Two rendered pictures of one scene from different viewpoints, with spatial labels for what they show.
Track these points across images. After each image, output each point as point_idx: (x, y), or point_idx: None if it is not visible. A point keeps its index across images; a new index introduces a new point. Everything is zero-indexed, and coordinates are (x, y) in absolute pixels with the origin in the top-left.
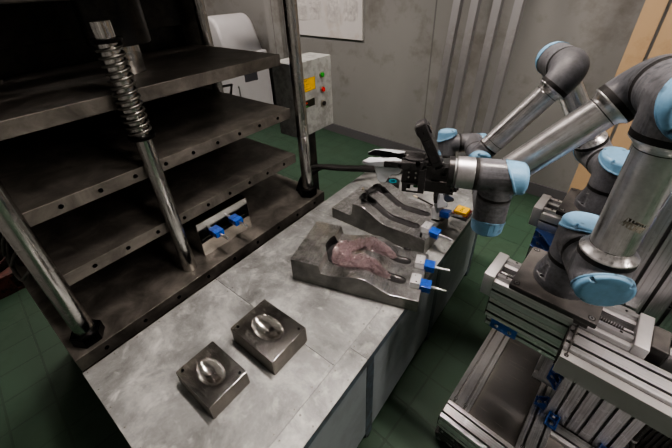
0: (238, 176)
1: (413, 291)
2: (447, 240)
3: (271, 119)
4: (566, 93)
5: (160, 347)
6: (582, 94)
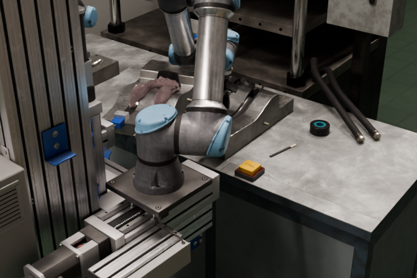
0: (243, 10)
1: (112, 117)
2: (197, 157)
3: None
4: (158, 4)
5: (100, 47)
6: (198, 33)
